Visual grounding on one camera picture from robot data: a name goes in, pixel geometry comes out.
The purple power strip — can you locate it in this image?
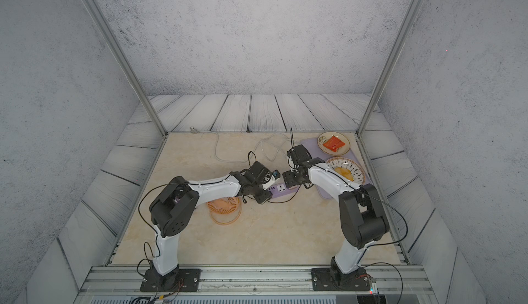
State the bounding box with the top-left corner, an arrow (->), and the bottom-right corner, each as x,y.
268,183 -> 299,199

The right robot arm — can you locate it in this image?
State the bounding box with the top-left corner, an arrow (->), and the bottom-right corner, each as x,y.
283,144 -> 392,281

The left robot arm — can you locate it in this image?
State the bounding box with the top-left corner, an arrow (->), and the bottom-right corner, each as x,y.
148,162 -> 281,276

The purple placemat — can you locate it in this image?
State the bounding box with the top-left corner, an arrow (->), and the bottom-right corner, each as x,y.
301,132 -> 372,184

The beige plate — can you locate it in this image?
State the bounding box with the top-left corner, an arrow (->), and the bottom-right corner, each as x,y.
317,132 -> 351,156

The red packet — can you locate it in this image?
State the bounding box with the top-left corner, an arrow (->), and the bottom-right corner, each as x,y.
323,136 -> 346,153

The white patterned bowl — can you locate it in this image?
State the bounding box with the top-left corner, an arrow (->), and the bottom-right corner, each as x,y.
326,157 -> 367,185

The yellow food in bowl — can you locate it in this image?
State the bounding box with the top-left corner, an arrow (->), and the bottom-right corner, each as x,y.
334,167 -> 355,182

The black fan cable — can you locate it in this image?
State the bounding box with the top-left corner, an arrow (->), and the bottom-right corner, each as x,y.
243,184 -> 304,205

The white power strip cord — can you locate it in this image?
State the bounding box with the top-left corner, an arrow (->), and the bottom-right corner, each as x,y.
188,127 -> 294,165

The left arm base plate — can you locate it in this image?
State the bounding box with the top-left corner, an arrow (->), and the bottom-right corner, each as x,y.
140,268 -> 202,293

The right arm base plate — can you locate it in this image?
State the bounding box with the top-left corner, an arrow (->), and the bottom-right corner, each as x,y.
311,268 -> 372,292

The aluminium front rail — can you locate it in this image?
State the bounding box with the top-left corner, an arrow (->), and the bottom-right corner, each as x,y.
75,264 -> 437,303

